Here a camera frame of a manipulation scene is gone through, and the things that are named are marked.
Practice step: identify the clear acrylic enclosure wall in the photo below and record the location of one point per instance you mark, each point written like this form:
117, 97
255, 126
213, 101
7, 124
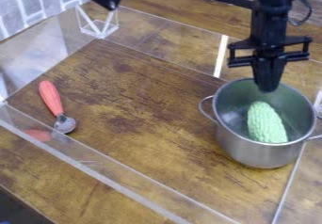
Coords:
157, 196

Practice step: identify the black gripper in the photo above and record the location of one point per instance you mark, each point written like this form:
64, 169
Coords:
268, 49

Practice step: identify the orange handled metal spoon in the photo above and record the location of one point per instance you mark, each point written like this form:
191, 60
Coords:
65, 124

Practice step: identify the green knitted object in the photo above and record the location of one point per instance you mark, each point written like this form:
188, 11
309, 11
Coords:
265, 125

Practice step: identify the clear acrylic corner bracket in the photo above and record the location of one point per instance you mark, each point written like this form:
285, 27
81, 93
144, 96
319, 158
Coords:
97, 28

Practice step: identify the silver metal pot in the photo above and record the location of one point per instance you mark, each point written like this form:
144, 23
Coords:
231, 103

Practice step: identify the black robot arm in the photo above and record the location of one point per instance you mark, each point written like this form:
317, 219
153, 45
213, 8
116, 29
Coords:
271, 6

